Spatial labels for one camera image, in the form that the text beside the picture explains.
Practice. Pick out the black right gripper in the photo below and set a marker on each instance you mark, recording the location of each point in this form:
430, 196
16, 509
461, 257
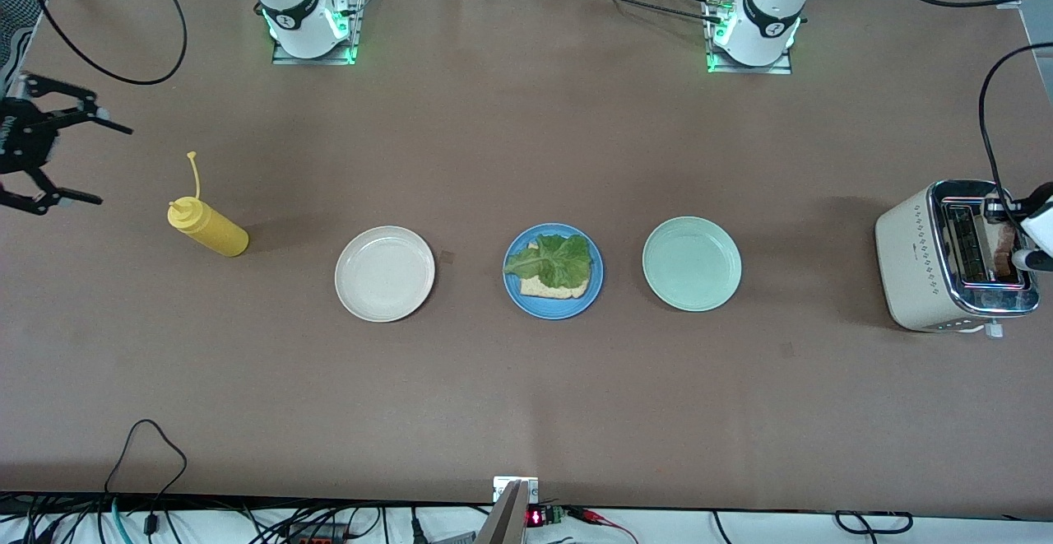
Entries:
22, 142

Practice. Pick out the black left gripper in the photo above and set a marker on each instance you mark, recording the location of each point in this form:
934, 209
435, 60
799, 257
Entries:
1038, 197

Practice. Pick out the brown toasted bread slice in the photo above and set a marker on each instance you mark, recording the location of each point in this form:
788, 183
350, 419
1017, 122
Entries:
551, 292
1004, 252

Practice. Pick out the yellow mustard squeeze bottle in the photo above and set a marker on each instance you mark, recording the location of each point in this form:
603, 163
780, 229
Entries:
214, 235

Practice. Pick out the green lettuce leaf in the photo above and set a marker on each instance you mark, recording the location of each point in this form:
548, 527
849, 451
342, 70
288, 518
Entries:
563, 260

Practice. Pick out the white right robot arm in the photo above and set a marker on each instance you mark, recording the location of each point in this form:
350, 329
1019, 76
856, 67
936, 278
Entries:
296, 1

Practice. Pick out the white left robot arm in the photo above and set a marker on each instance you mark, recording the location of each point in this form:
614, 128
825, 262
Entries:
769, 9

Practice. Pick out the pale green round plate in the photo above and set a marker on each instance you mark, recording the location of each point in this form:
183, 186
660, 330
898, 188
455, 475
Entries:
692, 264

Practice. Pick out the beige round plate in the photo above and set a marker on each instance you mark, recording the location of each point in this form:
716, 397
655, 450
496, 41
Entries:
384, 274

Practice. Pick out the blue round plate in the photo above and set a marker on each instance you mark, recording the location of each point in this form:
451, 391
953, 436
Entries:
535, 307

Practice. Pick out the beige chrome toaster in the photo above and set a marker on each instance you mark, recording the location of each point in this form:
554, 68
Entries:
905, 264

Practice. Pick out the grey checked fabric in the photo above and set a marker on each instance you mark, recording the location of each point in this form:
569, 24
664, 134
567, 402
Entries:
12, 1

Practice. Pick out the small black power adapter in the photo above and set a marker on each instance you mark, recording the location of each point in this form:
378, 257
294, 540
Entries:
150, 524

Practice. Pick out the small board red display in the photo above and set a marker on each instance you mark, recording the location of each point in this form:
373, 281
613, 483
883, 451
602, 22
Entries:
536, 517

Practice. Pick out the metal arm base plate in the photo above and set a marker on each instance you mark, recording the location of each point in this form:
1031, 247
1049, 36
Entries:
781, 69
288, 58

